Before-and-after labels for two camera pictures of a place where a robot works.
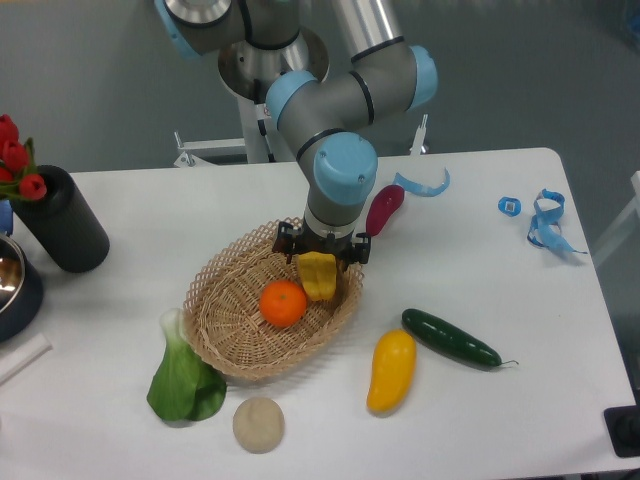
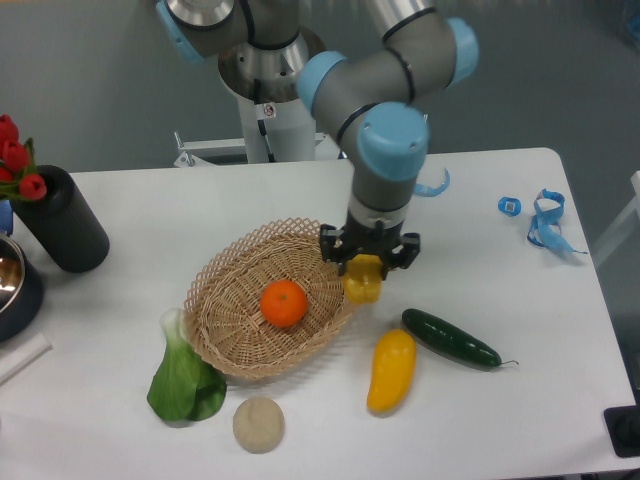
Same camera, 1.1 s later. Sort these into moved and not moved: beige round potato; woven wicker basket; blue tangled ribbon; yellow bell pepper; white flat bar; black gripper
Moved: yellow bell pepper; black gripper
Not moved: blue tangled ribbon; white flat bar; beige round potato; woven wicker basket
